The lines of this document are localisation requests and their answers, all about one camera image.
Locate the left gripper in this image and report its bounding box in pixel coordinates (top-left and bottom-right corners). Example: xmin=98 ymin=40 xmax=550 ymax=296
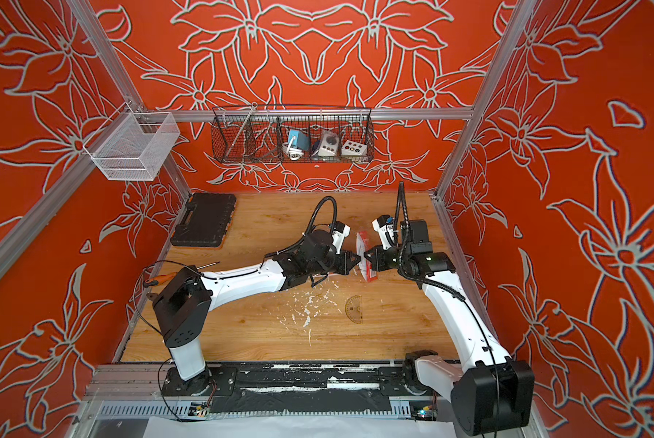
xmin=308 ymin=248 xmax=363 ymax=277

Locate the clear protractor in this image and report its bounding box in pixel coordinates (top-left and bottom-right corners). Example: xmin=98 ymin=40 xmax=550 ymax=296
xmin=345 ymin=295 xmax=363 ymax=324

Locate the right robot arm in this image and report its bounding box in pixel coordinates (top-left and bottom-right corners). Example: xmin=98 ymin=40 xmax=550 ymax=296
xmin=365 ymin=185 xmax=535 ymax=437

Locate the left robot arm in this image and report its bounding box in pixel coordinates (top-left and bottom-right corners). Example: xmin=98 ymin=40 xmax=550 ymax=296
xmin=150 ymin=195 xmax=361 ymax=383

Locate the white dotted cube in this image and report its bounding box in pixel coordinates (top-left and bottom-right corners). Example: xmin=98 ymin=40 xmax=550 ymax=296
xmin=341 ymin=141 xmax=367 ymax=160

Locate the white grey device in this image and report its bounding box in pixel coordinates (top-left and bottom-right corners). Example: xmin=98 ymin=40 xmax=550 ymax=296
xmin=312 ymin=131 xmax=340 ymax=159

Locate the blue white box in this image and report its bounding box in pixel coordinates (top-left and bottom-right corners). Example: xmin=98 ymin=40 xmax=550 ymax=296
xmin=287 ymin=130 xmax=311 ymax=151

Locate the black tool case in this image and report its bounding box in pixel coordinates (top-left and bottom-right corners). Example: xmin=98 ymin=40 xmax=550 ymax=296
xmin=170 ymin=192 xmax=237 ymax=248

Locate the white mesh basket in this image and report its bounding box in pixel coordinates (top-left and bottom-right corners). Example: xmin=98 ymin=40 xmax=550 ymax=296
xmin=84 ymin=112 xmax=180 ymax=182

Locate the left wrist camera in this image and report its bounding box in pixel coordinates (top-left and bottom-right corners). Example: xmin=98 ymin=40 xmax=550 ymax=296
xmin=332 ymin=221 xmax=351 ymax=255

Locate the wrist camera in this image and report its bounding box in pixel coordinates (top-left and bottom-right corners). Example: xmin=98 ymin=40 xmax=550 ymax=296
xmin=332 ymin=221 xmax=351 ymax=255
xmin=372 ymin=215 xmax=398 ymax=250

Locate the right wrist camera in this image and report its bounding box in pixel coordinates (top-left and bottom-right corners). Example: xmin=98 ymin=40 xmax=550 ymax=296
xmin=372 ymin=215 xmax=398 ymax=250

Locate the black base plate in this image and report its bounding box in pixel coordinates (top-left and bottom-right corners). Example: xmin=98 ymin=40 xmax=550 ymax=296
xmin=157 ymin=361 xmax=436 ymax=419

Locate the black wire basket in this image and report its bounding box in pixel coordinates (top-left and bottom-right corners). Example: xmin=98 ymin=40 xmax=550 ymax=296
xmin=210 ymin=104 xmax=376 ymax=164

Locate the orange handled screwdriver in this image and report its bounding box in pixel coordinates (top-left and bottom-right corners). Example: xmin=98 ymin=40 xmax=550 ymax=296
xmin=142 ymin=262 xmax=218 ymax=288

